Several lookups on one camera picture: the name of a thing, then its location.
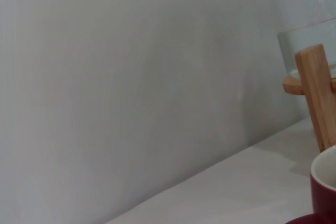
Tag wooden dispenser stand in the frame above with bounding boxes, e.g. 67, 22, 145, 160
282, 43, 336, 153

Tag glass water dispenser jar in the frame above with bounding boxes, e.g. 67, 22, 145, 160
277, 0, 336, 79

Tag red ceramic cup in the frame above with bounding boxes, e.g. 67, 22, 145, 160
285, 144, 336, 224

